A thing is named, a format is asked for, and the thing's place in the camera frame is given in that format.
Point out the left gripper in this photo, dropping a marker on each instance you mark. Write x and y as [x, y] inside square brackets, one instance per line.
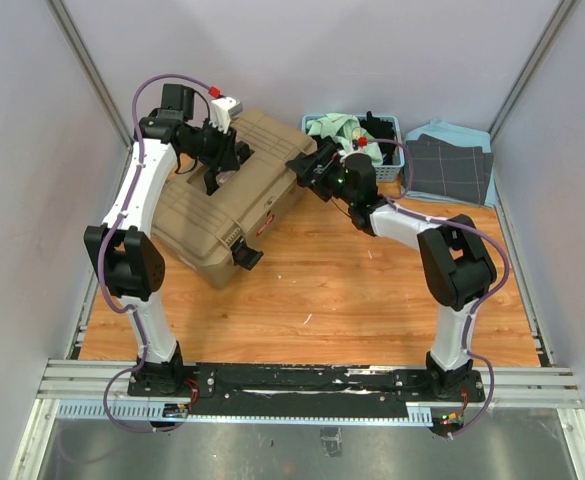
[225, 159]

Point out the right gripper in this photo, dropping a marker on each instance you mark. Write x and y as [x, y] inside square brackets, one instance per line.
[307, 165]

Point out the tan plastic tool box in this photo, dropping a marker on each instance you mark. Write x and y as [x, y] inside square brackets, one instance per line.
[220, 234]

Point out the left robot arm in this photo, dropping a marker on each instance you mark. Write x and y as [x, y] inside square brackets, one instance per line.
[129, 267]

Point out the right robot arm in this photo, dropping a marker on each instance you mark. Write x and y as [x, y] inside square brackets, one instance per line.
[457, 267]

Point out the green patterned cloth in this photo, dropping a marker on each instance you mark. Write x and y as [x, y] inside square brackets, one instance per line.
[338, 128]

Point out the blue plastic basket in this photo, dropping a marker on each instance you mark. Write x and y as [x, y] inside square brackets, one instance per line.
[385, 173]

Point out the black cloth in basket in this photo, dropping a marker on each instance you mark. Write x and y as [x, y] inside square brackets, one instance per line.
[379, 128]

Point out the grey checked folded cloth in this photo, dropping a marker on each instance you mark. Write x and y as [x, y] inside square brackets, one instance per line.
[451, 172]

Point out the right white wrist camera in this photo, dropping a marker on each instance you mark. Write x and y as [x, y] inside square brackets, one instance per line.
[367, 146]

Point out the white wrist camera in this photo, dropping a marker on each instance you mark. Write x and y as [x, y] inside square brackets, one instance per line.
[222, 111]
[367, 146]

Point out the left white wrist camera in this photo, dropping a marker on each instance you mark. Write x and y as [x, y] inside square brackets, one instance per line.
[222, 111]

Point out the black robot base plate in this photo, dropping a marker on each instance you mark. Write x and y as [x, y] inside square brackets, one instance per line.
[287, 391]

